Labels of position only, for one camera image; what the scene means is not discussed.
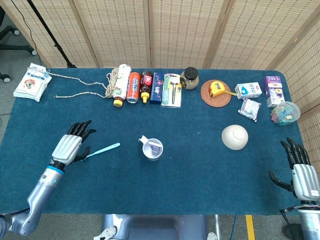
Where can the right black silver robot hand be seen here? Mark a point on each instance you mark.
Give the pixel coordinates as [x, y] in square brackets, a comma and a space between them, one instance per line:
[305, 182]

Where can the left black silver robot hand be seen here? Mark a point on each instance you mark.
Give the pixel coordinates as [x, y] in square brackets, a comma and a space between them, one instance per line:
[66, 148]

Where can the light blue toothbrush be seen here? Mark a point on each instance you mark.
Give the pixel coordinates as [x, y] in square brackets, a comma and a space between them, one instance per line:
[105, 148]

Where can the purple white toothpaste tube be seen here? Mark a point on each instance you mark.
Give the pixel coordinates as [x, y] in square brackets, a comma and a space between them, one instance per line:
[155, 148]

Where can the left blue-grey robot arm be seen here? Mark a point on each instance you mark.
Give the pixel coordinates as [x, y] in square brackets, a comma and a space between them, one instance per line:
[40, 195]

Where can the clear tub of coloured clips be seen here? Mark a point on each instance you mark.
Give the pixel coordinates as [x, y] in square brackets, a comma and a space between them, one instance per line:
[285, 113]

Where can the white printed cloth bag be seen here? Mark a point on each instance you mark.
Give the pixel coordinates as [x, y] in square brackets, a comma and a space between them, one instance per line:
[31, 83]

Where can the white upturned bowl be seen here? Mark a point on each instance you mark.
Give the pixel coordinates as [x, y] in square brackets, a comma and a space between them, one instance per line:
[234, 137]

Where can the white bottle yellow cap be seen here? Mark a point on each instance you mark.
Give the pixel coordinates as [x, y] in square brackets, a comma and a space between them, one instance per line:
[121, 85]

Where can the orange drink can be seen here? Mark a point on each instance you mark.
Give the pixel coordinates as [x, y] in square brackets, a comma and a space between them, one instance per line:
[133, 87]

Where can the white purple small box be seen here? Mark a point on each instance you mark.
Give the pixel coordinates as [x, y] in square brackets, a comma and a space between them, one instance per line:
[275, 96]

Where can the crumpled white packet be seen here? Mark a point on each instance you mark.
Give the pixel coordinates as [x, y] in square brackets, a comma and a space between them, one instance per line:
[249, 108]

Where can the black chair caster wheel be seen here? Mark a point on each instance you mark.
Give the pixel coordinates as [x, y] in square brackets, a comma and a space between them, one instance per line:
[6, 78]

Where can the dark bottle red label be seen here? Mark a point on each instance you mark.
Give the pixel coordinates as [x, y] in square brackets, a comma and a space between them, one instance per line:
[146, 82]

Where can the black tripod stand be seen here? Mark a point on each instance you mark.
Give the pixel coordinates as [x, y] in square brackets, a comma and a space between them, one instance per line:
[53, 42]

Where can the white blue milk carton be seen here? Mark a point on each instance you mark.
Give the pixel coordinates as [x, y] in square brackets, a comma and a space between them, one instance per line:
[248, 90]

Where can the dark blue carton box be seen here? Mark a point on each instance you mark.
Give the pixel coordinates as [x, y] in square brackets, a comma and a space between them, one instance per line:
[156, 88]

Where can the green white brush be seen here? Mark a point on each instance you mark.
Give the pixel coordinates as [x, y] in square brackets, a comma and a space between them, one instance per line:
[165, 92]

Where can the blue table cloth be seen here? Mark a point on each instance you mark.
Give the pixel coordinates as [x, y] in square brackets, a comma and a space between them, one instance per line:
[187, 185]

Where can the black office chair base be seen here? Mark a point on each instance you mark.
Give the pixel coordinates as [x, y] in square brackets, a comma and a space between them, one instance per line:
[10, 45]

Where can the blue-grey robot torso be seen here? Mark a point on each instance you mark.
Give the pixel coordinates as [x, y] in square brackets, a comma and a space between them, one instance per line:
[155, 227]

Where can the round woven brown coaster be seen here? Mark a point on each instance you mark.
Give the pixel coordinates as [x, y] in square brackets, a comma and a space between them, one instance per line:
[216, 100]

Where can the black razor blister pack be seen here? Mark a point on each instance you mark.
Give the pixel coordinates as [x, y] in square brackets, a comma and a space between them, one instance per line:
[176, 91]

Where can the yellow tape measure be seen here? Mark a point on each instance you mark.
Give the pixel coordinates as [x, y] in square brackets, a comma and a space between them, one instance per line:
[217, 88]

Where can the glass jar black lid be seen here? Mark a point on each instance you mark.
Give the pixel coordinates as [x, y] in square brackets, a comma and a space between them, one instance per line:
[189, 78]

